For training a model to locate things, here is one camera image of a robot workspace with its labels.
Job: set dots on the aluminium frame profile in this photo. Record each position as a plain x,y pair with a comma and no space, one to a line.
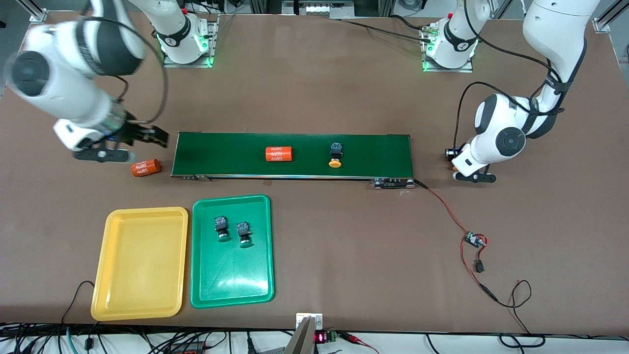
37,14
607,19

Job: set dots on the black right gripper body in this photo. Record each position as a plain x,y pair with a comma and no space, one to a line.
133,131

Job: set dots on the black inline plug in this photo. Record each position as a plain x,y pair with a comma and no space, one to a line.
479,267

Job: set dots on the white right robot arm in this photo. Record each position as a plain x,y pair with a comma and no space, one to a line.
64,93

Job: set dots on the orange printed cylinder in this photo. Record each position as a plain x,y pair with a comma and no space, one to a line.
145,168
279,154

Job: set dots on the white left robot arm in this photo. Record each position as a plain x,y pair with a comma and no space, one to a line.
555,29

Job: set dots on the yellow plastic tray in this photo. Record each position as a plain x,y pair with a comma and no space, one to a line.
140,265

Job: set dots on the green mushroom push button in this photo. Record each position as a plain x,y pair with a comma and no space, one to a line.
222,227
244,233

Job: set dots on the red black power lead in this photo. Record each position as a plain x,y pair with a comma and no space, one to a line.
462,255

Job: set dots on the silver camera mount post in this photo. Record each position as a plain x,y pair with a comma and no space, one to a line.
302,339

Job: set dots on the metal box with white label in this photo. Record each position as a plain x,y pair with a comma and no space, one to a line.
319,9

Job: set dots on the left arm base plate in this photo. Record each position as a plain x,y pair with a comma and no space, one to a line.
462,70

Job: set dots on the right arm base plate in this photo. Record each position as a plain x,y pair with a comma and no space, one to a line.
214,49

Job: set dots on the small controller circuit board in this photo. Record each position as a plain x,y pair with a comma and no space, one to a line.
474,239

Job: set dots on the green plastic tray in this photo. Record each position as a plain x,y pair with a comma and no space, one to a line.
231,275

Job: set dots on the green conveyor belt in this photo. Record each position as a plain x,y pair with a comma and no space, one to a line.
383,155

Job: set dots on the red digit display module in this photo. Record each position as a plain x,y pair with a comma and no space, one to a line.
320,338

